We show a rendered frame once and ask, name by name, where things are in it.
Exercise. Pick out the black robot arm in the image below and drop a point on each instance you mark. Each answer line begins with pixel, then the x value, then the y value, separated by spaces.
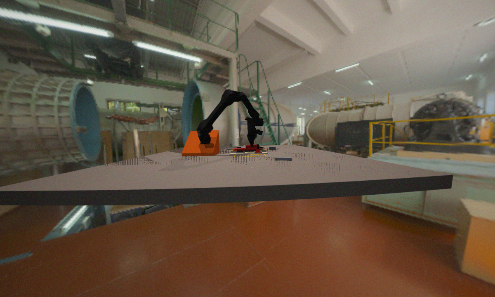
pixel 228 97

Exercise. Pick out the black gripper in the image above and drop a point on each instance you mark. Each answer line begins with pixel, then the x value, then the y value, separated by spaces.
pixel 251 134

